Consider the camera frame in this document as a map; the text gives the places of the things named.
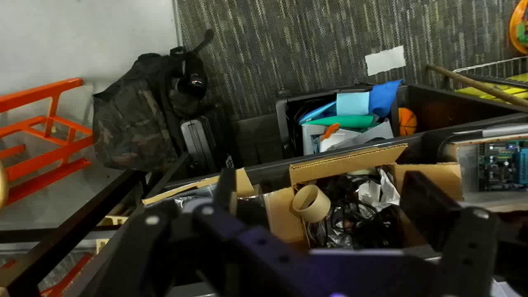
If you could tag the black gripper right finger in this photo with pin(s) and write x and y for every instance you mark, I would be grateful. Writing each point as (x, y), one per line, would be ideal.
(465, 240)

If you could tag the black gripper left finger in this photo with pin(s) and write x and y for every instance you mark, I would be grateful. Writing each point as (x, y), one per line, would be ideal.
(163, 248)

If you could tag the green circuit board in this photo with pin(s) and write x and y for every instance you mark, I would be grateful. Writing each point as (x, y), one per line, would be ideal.
(503, 166)

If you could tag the open cardboard box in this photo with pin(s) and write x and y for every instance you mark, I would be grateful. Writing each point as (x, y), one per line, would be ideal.
(364, 190)

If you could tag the black camouflage backpack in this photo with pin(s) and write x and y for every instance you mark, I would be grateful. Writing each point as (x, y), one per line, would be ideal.
(137, 118)

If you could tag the masking tape roll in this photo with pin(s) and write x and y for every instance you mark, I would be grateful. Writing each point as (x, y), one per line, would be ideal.
(310, 204)

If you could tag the wooden stick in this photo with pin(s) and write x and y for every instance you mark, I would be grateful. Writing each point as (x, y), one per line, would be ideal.
(480, 87)

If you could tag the black bin with papers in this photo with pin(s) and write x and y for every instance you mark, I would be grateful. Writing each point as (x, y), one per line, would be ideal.
(317, 123)

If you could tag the orange metal frame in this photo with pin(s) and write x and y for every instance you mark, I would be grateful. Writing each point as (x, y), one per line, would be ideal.
(66, 138)

